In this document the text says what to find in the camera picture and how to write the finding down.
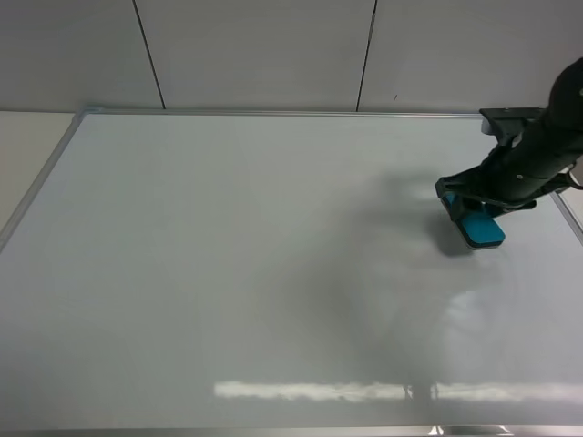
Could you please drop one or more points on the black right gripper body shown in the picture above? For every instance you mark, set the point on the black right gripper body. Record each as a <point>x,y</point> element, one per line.
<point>529,161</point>

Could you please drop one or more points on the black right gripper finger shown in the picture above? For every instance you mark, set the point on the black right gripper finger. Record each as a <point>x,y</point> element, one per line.
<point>493,208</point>
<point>454,202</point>

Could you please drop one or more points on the teal whiteboard eraser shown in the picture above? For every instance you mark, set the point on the teal whiteboard eraser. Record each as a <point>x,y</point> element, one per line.
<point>480,232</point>

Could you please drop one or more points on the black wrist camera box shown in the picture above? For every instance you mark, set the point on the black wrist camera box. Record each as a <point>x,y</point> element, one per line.
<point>506,123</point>

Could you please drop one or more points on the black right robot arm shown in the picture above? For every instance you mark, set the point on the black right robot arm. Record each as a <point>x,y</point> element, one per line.
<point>565,99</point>

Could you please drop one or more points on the white whiteboard with aluminium frame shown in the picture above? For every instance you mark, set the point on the white whiteboard with aluminium frame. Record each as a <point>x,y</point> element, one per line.
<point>261,274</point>

